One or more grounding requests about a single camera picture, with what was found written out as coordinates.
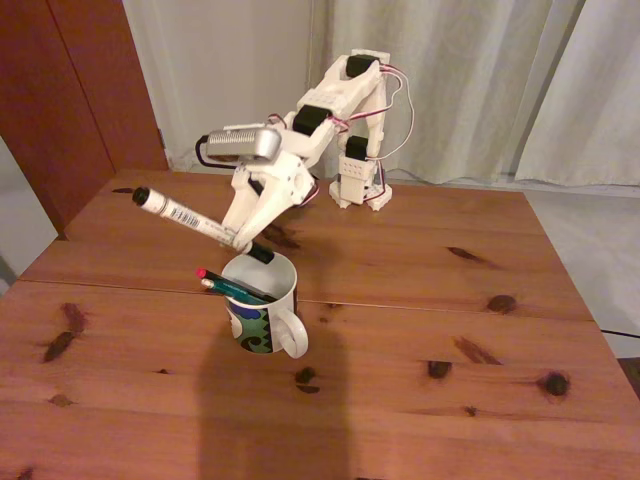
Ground black camera cable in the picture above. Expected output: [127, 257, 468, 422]
[194, 134, 241, 169]

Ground black pen with red end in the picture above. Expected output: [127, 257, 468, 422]
[195, 267, 280, 304]

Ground silver camera box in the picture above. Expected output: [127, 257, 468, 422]
[205, 123, 284, 166]

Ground white patterned mug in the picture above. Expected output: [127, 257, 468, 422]
[220, 250, 309, 360]

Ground white curtain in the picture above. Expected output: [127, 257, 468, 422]
[302, 0, 586, 189]
[513, 0, 640, 189]

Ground black and white marker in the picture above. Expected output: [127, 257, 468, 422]
[131, 186, 276, 265]

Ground brown wooden cabinet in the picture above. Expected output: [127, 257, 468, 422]
[0, 0, 169, 242]

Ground green mechanical pencil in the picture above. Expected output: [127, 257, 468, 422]
[200, 278, 272, 306]

